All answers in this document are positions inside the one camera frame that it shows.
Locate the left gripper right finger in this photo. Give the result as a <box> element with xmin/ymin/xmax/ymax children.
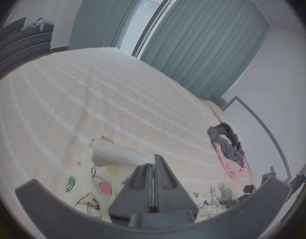
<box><xmin>153</xmin><ymin>154</ymin><xmax>199</xmax><ymax>221</ymax></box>

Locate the black chest of drawers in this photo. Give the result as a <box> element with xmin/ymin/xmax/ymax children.
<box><xmin>0</xmin><ymin>17</ymin><xmax>54</xmax><ymax>80</ymax></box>

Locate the pink pillow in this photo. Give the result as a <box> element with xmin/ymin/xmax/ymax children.
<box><xmin>201</xmin><ymin>99</ymin><xmax>224</xmax><ymax>114</ymax></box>

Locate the blue-green curtain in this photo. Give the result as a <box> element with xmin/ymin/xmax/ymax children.
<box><xmin>68</xmin><ymin>0</ymin><xmax>150</xmax><ymax>50</ymax></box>
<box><xmin>139</xmin><ymin>0</ymin><xmax>271</xmax><ymax>99</ymax></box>

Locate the grey bedside table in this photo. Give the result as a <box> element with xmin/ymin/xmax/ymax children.
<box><xmin>211</xmin><ymin>94</ymin><xmax>227</xmax><ymax>107</ymax></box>

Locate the white printed pyjama top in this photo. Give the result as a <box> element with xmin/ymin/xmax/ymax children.
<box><xmin>63</xmin><ymin>135</ymin><xmax>234</xmax><ymax>221</ymax></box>

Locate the bed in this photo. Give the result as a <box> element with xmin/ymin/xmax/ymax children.
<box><xmin>0</xmin><ymin>47</ymin><xmax>291</xmax><ymax>223</ymax></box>

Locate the window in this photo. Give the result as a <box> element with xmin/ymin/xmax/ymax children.
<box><xmin>113</xmin><ymin>0</ymin><xmax>192</xmax><ymax>58</ymax></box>

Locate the pile of clothes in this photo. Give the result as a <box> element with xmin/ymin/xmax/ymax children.
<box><xmin>207</xmin><ymin>123</ymin><xmax>248</xmax><ymax>180</ymax></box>

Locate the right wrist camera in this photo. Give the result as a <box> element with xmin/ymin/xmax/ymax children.
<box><xmin>243</xmin><ymin>184</ymin><xmax>256</xmax><ymax>196</ymax></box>

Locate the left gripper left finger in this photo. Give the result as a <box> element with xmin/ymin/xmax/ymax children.
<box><xmin>108</xmin><ymin>163</ymin><xmax>154</xmax><ymax>225</ymax></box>

